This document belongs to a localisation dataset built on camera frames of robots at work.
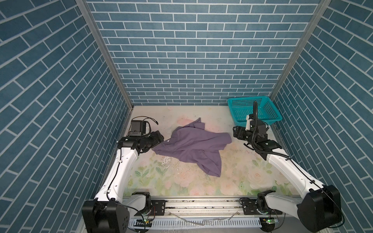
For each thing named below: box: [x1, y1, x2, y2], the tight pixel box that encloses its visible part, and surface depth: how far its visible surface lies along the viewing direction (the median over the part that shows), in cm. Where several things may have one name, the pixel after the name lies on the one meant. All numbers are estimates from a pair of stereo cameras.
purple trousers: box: [151, 117, 233, 177], surface depth 93 cm
